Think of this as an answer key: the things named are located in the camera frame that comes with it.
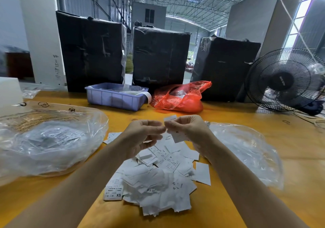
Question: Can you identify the clear plastic bag black print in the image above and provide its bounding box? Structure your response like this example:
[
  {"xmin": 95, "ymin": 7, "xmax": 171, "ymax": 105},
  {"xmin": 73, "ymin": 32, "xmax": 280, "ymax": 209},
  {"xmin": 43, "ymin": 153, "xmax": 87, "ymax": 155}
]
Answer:
[{"xmin": 203, "ymin": 121, "xmax": 285, "ymax": 189}]

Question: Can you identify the brown wooden cabinet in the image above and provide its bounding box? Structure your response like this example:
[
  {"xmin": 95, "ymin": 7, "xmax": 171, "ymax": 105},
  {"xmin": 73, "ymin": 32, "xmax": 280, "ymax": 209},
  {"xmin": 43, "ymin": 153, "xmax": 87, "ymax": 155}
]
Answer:
[{"xmin": 6, "ymin": 52, "xmax": 34, "ymax": 80}]

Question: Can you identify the red plastic bag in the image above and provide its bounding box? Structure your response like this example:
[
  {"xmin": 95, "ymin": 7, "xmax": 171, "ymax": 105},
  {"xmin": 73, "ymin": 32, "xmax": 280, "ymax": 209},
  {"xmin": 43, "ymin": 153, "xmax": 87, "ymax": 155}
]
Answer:
[{"xmin": 150, "ymin": 80, "xmax": 213, "ymax": 114}]

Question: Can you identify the person's left hand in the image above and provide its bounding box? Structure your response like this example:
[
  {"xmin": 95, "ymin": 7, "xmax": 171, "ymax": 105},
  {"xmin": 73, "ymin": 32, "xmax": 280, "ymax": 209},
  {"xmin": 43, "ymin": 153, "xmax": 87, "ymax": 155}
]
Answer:
[{"xmin": 113, "ymin": 119, "xmax": 167, "ymax": 160}]

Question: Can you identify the white foam box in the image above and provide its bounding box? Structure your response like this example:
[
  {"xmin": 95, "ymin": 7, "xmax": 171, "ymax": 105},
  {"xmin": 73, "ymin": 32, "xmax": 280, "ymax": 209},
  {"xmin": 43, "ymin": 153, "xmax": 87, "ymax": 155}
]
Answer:
[{"xmin": 0, "ymin": 77, "xmax": 24, "ymax": 115}]

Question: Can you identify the white paper label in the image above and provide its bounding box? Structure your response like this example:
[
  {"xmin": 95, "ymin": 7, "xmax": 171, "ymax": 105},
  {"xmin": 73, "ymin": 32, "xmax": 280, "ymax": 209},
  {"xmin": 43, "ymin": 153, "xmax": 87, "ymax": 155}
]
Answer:
[{"xmin": 163, "ymin": 115, "xmax": 190, "ymax": 144}]

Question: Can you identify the bundle of cables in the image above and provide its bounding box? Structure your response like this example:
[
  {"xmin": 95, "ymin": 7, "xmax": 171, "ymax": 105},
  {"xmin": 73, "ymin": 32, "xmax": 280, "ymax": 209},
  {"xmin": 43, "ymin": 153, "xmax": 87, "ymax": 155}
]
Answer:
[{"xmin": 294, "ymin": 110, "xmax": 325, "ymax": 131}]

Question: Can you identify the person's right forearm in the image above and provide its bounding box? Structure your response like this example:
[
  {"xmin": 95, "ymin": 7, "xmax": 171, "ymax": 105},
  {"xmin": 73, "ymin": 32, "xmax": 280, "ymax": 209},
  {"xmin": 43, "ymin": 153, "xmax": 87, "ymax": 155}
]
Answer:
[{"xmin": 204, "ymin": 145, "xmax": 309, "ymax": 228}]

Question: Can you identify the large clear bag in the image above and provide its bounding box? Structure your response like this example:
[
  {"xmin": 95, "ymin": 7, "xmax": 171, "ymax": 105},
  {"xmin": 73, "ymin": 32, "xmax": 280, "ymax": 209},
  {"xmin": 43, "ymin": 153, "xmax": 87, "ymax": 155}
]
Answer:
[{"xmin": 0, "ymin": 103, "xmax": 109, "ymax": 186}]

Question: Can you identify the person's right hand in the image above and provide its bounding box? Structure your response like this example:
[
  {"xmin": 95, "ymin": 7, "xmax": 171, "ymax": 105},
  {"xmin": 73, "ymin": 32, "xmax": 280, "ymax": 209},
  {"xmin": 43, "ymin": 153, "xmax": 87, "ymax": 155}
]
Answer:
[{"xmin": 164, "ymin": 114, "xmax": 218, "ymax": 157}]

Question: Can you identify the pile of white labels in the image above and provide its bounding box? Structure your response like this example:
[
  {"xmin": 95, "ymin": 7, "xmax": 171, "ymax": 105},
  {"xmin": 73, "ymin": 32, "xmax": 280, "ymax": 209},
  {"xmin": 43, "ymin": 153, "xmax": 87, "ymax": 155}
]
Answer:
[{"xmin": 103, "ymin": 129, "xmax": 212, "ymax": 217}]

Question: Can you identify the black table fan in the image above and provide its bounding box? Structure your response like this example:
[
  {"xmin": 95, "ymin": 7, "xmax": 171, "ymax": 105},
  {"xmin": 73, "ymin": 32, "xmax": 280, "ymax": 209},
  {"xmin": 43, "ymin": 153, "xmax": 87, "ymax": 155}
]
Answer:
[{"xmin": 245, "ymin": 48, "xmax": 325, "ymax": 114}]

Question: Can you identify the white pillar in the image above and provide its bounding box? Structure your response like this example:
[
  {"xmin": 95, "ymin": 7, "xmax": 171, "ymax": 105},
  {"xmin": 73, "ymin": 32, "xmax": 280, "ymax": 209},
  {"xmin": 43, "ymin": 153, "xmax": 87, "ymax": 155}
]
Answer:
[{"xmin": 16, "ymin": 0, "xmax": 67, "ymax": 88}]

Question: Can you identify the blue plastic bin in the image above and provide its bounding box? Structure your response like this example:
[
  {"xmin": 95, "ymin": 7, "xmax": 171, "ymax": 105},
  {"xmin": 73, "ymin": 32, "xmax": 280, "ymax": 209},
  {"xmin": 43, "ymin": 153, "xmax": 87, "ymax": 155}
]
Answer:
[{"xmin": 85, "ymin": 82, "xmax": 152, "ymax": 111}]

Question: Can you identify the person's left forearm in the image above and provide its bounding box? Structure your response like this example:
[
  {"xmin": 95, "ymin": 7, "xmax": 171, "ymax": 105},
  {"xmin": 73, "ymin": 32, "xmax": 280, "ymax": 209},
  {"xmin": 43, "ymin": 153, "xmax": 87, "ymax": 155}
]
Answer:
[{"xmin": 5, "ymin": 148, "xmax": 128, "ymax": 228}]

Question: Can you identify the large black wrapped bale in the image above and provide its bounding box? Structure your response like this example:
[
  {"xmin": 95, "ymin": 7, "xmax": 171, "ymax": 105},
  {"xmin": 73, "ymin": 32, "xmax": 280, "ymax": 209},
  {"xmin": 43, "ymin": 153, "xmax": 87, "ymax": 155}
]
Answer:
[
  {"xmin": 191, "ymin": 35, "xmax": 262, "ymax": 103},
  {"xmin": 56, "ymin": 11, "xmax": 128, "ymax": 93},
  {"xmin": 132, "ymin": 26, "xmax": 192, "ymax": 92}
]

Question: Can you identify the grey cabin with window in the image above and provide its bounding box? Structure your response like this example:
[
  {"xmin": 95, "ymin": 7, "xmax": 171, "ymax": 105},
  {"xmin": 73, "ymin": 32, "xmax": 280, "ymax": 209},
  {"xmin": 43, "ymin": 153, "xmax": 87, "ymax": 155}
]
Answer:
[{"xmin": 131, "ymin": 2, "xmax": 167, "ymax": 29}]

